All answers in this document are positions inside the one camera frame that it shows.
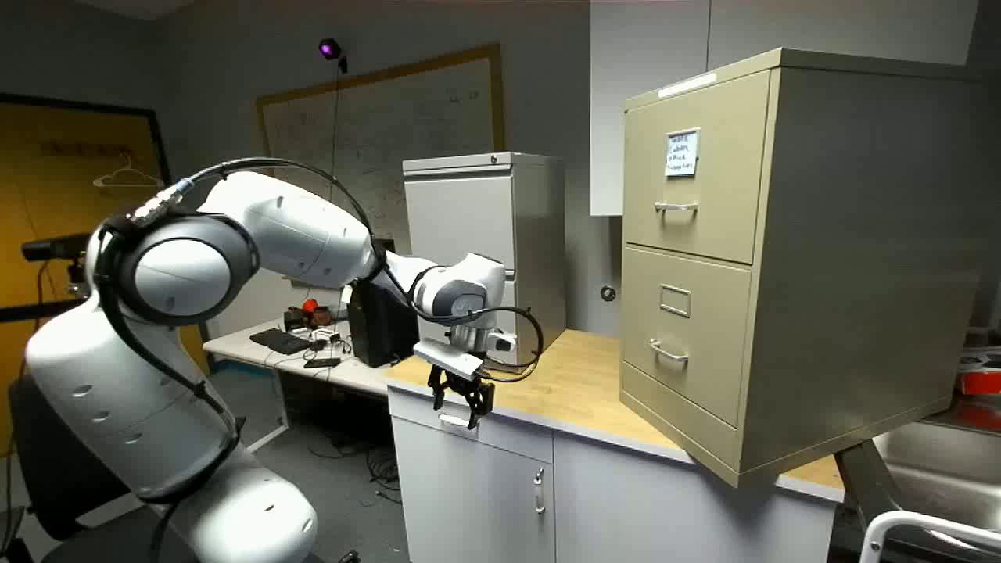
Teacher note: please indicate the red tool on desk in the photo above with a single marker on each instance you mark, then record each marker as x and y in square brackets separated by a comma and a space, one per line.
[308, 312]

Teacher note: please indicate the beige unlabelled cabinet drawer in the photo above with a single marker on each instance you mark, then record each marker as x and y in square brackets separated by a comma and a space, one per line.
[700, 332]

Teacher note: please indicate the black computer box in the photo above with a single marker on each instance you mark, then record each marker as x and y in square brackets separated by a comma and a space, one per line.
[381, 329]

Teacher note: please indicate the beige metal filing cabinet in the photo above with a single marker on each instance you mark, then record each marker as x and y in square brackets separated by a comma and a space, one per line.
[865, 259]

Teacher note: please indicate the white paper label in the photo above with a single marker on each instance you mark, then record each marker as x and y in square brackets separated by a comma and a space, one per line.
[685, 153]

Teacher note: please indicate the white tube frame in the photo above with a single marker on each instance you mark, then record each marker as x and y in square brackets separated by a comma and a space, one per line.
[917, 519]

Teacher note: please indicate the black camera bar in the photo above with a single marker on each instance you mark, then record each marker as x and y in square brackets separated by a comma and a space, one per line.
[51, 249]

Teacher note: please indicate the wood framed whiteboard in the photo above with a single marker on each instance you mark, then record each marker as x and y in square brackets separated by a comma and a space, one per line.
[417, 113]

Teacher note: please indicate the white cabinet with wooden top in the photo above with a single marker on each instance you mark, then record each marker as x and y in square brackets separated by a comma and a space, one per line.
[628, 500]

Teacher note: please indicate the red and white container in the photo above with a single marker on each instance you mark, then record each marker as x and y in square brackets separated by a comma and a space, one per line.
[980, 377]

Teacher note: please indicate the steel sink basin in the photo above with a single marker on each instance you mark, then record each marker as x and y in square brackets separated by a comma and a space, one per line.
[941, 469]

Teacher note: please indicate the small round wall fixture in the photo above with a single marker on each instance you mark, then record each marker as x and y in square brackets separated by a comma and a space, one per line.
[607, 295]

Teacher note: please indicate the camera with purple light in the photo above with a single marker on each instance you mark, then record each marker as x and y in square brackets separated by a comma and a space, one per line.
[330, 46]

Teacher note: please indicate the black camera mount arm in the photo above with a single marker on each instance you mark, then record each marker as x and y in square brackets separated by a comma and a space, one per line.
[32, 310]

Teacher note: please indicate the beige labelled cabinet drawer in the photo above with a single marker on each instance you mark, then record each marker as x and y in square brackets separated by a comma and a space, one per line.
[720, 206]

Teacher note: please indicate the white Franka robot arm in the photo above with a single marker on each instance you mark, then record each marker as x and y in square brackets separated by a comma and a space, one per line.
[95, 396]

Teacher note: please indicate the small grey filing cabinet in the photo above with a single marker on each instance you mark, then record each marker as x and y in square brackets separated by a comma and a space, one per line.
[490, 213]

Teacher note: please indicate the black keyboard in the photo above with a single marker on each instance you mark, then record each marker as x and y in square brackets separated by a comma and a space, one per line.
[279, 337]

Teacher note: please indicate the small black desk item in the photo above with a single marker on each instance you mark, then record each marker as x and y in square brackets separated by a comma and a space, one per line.
[325, 361]

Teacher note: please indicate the yellow door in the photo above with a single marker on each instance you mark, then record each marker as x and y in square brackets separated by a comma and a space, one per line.
[65, 157]

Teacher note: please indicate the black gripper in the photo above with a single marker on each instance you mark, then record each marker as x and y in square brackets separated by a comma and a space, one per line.
[460, 383]

